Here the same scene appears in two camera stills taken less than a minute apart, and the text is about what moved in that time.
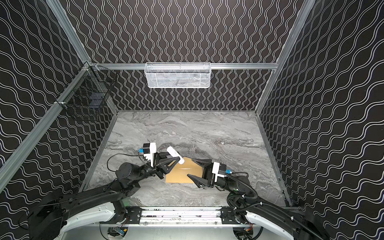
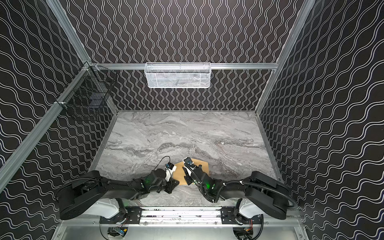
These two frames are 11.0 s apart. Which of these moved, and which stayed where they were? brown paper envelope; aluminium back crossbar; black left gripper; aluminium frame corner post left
Moved: black left gripper
Stayed: aluminium back crossbar; aluminium frame corner post left; brown paper envelope
